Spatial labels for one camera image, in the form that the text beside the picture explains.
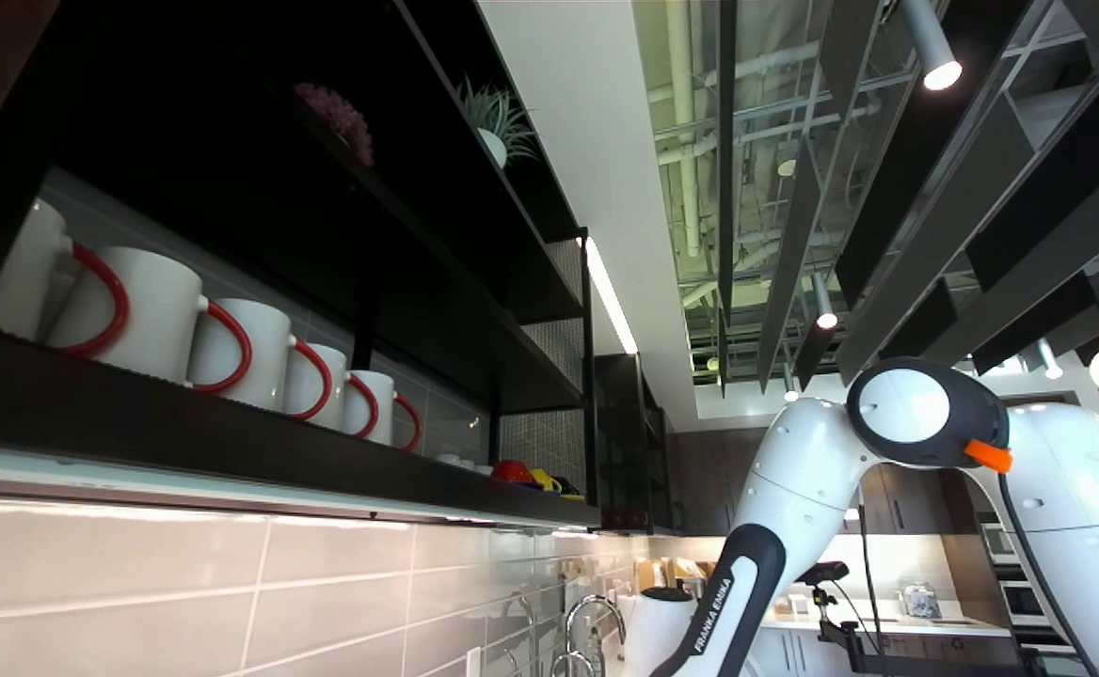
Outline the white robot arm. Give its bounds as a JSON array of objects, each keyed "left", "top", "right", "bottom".
[{"left": 648, "top": 361, "right": 1099, "bottom": 677}]

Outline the black dark upper shelf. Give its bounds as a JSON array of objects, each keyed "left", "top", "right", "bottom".
[{"left": 0, "top": 0, "right": 648, "bottom": 528}]

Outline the potted green plant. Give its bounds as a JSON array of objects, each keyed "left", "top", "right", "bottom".
[{"left": 455, "top": 78, "right": 535, "bottom": 169}]

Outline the purple flower decoration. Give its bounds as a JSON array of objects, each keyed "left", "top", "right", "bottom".
[{"left": 294, "top": 81, "right": 372, "bottom": 169}]

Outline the white mug red handle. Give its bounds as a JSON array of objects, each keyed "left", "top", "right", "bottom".
[
  {"left": 342, "top": 368, "right": 396, "bottom": 442},
  {"left": 396, "top": 396, "right": 425, "bottom": 454},
  {"left": 189, "top": 296, "right": 288, "bottom": 409},
  {"left": 287, "top": 341, "right": 347, "bottom": 430},
  {"left": 45, "top": 244, "right": 203, "bottom": 385}
]

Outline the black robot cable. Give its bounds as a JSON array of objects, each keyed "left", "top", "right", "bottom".
[{"left": 994, "top": 466, "right": 1099, "bottom": 677}]

